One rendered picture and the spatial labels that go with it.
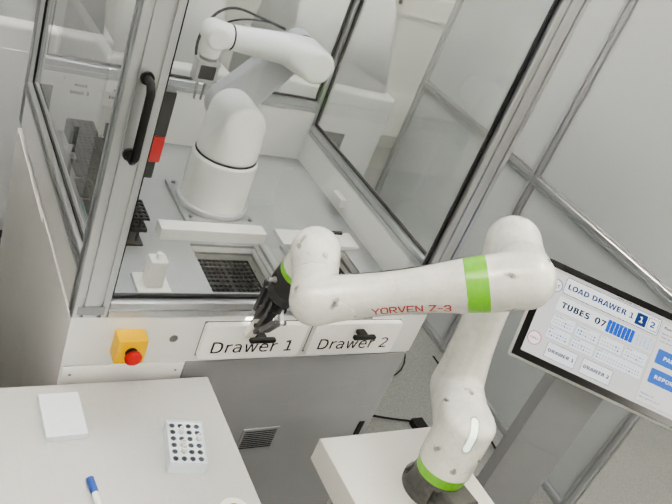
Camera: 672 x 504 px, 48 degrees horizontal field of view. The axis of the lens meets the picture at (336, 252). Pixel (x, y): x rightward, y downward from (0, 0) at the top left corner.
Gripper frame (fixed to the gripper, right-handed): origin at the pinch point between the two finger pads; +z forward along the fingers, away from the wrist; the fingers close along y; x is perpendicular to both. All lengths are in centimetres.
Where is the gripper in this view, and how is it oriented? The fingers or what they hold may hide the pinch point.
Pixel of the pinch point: (254, 328)
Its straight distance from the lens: 189.2
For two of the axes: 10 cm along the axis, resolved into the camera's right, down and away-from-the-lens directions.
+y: 2.7, 8.3, -4.9
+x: 8.4, 0.4, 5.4
